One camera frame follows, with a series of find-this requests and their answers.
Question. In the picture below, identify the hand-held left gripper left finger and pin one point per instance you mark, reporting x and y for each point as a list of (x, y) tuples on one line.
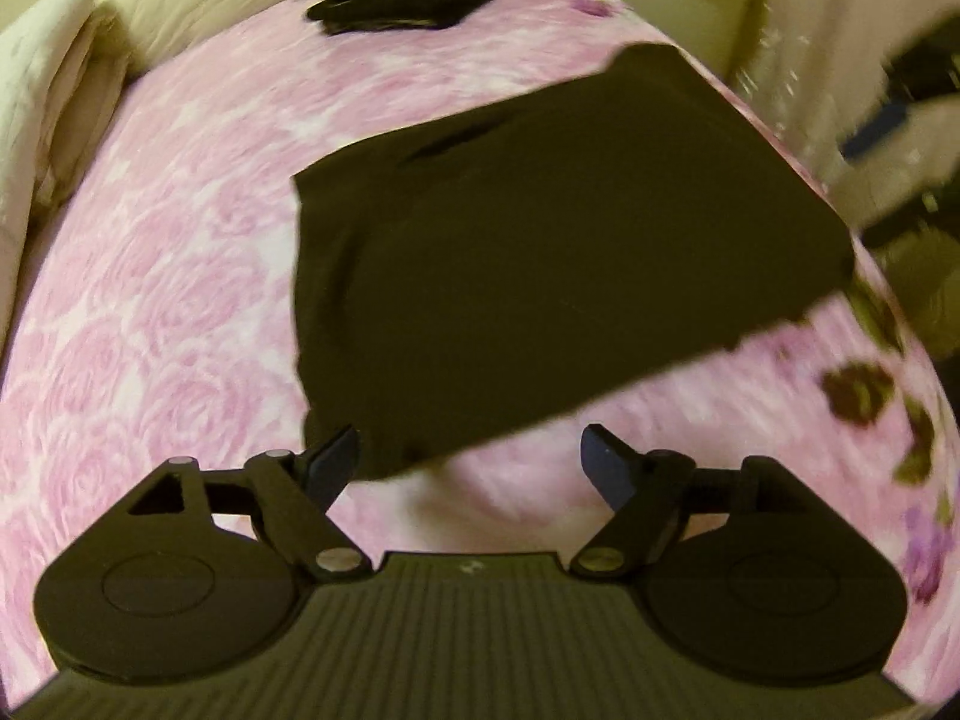
[(334, 461)]

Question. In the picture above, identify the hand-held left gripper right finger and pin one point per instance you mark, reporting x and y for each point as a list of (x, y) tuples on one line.
[(607, 465)]

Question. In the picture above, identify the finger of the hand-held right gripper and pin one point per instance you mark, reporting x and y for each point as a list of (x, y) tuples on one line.
[(877, 127)]

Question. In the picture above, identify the dark shirt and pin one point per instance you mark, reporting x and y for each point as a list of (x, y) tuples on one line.
[(540, 262)]

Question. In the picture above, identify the pink rose print blanket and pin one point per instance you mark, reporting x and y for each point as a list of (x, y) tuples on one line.
[(165, 315)]

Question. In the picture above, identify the white crinkled quilt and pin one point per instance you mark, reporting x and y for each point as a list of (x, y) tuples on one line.
[(45, 112)]

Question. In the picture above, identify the beige pillow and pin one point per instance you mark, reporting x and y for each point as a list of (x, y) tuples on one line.
[(195, 4)]

